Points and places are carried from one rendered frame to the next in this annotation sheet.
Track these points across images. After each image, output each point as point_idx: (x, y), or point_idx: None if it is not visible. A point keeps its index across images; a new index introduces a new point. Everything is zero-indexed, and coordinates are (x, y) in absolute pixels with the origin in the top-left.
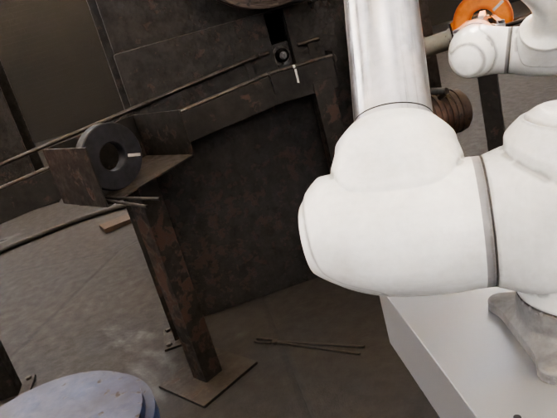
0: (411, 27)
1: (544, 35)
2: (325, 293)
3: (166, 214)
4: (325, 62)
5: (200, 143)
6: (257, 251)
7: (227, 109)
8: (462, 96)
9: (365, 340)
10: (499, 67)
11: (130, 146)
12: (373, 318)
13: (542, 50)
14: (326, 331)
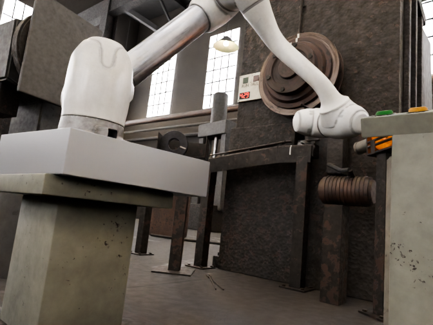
0: (144, 44)
1: (322, 104)
2: (264, 283)
3: None
4: (307, 147)
5: (247, 177)
6: (252, 246)
7: (253, 158)
8: (366, 179)
9: (230, 290)
10: (316, 129)
11: (183, 143)
12: (252, 291)
13: (321, 113)
14: (229, 284)
